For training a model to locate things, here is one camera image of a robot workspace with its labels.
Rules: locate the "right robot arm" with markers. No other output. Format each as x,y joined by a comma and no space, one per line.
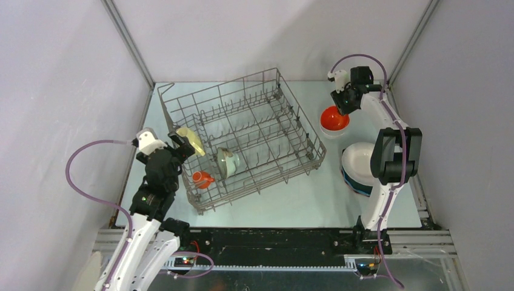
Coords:
395,153

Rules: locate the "white plate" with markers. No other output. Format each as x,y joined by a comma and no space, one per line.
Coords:
356,161

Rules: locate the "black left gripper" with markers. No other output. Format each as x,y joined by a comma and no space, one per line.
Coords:
183,151

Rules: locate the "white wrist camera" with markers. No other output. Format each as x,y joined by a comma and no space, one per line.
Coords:
340,78
147,141

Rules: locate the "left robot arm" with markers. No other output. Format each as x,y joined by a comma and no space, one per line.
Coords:
149,239

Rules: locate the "grey wire dish rack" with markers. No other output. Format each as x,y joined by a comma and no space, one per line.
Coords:
258,117

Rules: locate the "pale green cup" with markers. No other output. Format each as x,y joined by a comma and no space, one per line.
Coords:
228,162

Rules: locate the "white ribbed bowl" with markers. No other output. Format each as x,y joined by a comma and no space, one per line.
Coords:
333,134

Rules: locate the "blue dotted plate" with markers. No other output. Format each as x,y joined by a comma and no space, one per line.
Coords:
357,187

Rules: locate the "yellow mug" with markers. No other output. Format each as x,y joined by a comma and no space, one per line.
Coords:
192,138

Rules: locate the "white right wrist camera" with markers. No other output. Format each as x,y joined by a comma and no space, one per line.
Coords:
340,78

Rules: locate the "orange bowl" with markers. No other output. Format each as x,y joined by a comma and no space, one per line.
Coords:
332,121

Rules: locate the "small orange cup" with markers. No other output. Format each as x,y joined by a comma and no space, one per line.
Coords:
202,180

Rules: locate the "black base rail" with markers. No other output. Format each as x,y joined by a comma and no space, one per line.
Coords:
282,247

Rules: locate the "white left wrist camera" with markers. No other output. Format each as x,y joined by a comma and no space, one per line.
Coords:
147,141

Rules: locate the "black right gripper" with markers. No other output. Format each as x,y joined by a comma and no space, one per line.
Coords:
337,98

